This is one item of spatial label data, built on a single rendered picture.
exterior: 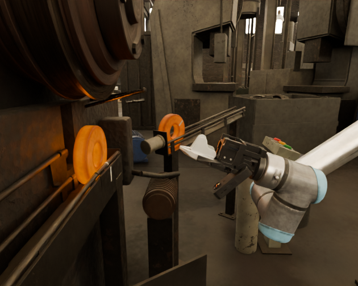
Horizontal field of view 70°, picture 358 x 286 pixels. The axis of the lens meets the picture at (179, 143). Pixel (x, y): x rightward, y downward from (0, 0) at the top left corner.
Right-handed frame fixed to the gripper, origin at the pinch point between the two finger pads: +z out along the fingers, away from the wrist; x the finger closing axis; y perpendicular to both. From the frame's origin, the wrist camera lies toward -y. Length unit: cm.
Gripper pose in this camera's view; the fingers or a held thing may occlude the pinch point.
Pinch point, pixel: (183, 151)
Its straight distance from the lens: 65.9
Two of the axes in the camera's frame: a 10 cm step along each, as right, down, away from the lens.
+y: 3.1, -9.2, -2.4
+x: -0.4, 2.4, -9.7
